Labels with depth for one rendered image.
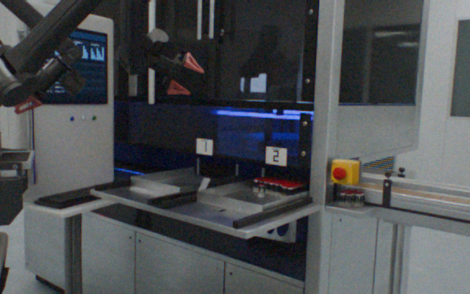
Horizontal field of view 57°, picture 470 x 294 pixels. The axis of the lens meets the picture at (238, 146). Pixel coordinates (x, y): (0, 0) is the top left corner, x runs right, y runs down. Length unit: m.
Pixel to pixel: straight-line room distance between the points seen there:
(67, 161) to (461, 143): 4.94
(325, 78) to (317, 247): 0.55
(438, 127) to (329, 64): 4.68
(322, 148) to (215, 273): 0.71
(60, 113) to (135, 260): 0.78
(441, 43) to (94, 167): 4.89
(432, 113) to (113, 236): 4.64
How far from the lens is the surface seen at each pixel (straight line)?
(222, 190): 1.51
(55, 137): 1.87
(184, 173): 1.85
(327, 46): 1.43
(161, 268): 2.04
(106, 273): 2.40
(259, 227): 1.18
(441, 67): 6.05
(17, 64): 1.08
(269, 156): 1.54
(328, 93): 1.42
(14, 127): 1.78
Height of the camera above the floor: 1.22
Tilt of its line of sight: 7 degrees down
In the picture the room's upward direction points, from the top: 2 degrees clockwise
